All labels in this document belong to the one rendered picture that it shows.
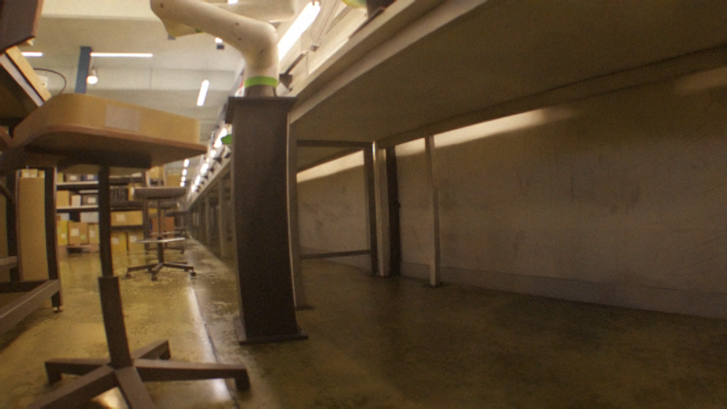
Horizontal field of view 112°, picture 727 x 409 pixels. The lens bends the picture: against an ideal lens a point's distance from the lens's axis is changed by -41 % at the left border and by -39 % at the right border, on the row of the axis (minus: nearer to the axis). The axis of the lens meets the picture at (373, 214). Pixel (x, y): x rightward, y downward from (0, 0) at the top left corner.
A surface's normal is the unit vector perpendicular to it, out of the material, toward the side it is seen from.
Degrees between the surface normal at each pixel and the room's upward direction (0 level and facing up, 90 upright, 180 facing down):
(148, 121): 90
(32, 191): 90
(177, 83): 90
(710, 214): 90
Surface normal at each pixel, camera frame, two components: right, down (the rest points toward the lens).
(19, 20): -0.08, 0.00
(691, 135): -0.86, 0.04
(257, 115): 0.41, -0.02
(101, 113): 0.92, -0.04
